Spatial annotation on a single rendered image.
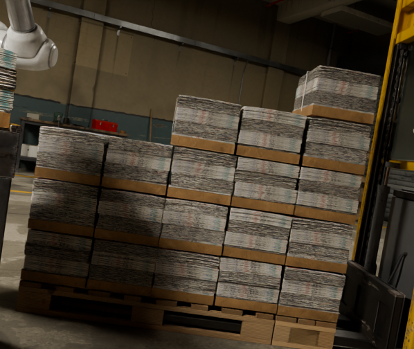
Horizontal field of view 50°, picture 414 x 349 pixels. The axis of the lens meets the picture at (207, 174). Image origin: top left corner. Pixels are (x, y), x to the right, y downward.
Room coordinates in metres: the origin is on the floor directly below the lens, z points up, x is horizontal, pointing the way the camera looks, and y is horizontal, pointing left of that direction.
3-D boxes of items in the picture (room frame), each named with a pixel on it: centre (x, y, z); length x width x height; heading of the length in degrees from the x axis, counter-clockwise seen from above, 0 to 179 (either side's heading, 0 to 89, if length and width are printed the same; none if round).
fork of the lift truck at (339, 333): (2.08, -0.38, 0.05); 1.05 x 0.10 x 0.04; 94
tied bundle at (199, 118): (2.18, 0.05, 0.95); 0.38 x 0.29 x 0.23; 5
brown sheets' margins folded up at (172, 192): (2.17, 0.18, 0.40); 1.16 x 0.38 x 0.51; 94
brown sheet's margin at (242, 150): (2.19, -0.25, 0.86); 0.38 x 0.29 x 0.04; 3
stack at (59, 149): (2.17, 0.18, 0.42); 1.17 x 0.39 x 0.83; 94
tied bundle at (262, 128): (2.19, -0.25, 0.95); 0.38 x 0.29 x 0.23; 3
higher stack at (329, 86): (2.21, -0.55, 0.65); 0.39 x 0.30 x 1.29; 4
